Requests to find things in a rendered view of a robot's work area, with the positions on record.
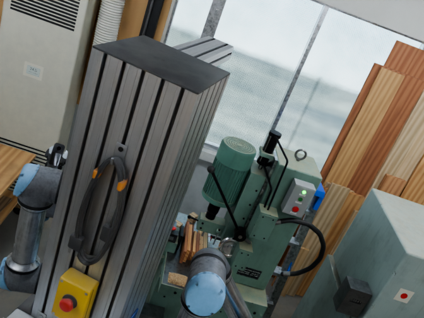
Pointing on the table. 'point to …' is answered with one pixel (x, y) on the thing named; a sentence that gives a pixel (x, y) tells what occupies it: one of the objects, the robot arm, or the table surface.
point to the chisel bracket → (206, 225)
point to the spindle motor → (229, 171)
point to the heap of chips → (177, 279)
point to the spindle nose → (212, 211)
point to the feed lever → (240, 233)
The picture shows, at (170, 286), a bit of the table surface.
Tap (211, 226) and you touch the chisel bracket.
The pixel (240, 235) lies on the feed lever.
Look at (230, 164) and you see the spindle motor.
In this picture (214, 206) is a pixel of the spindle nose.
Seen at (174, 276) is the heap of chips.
